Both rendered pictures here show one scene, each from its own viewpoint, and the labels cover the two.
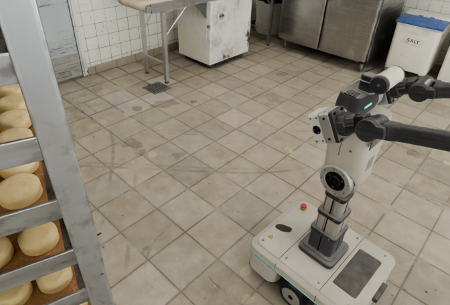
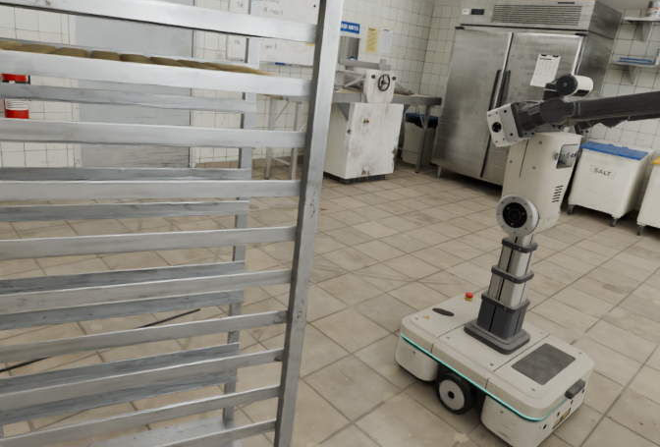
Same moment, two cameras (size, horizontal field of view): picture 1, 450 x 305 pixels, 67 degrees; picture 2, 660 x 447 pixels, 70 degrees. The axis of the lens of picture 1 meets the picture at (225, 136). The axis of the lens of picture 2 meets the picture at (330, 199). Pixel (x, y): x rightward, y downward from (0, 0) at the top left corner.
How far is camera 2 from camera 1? 0.75 m
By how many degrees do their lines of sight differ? 17
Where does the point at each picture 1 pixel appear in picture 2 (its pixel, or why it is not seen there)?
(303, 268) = (470, 349)
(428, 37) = (622, 167)
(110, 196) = not seen: hidden behind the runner
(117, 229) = (221, 309)
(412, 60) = (603, 195)
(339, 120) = (522, 110)
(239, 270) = (380, 367)
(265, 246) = (419, 324)
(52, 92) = not seen: outside the picture
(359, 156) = (545, 173)
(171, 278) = not seen: hidden behind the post
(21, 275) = not seen: outside the picture
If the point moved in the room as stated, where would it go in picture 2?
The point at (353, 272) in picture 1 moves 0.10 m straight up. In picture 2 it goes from (537, 362) to (544, 339)
